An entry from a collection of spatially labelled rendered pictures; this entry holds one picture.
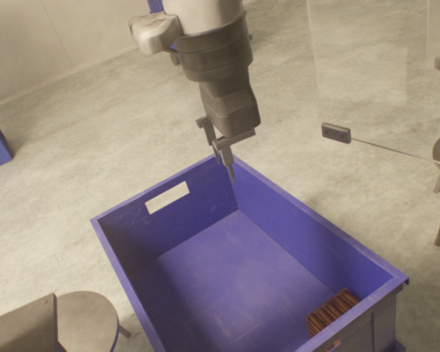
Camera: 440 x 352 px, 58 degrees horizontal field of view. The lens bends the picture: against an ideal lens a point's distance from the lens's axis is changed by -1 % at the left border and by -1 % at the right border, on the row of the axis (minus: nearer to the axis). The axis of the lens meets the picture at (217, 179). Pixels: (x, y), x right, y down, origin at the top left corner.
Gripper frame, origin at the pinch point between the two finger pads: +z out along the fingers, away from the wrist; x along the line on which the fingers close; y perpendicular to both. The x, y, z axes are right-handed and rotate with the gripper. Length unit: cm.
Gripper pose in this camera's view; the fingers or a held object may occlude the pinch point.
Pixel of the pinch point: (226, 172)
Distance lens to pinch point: 50.2
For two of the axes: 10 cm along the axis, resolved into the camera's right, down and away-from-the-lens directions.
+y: 9.1, -3.9, 1.4
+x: -3.4, -4.8, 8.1
